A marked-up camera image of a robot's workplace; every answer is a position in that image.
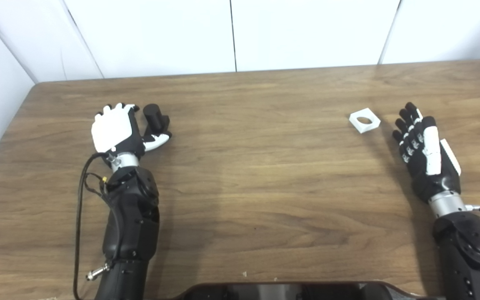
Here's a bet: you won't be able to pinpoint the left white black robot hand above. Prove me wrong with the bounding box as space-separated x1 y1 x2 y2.
91 103 173 158

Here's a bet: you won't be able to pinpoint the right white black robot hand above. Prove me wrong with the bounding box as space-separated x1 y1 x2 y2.
392 102 462 205

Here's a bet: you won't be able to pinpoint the black peg with square base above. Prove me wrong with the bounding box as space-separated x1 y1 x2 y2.
142 104 170 138

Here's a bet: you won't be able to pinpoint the white square piece with hole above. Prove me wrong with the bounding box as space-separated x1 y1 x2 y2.
349 107 382 134

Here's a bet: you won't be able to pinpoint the silver metal connector plug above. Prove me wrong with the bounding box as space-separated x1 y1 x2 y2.
85 262 111 281

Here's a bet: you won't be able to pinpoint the black robot torso cover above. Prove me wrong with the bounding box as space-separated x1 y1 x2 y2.
173 280 445 300

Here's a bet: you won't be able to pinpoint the thin wires with yellow connector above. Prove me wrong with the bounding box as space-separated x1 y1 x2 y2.
83 172 120 234

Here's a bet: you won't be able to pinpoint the thick black left wrist cable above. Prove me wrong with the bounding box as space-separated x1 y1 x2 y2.
72 152 118 300

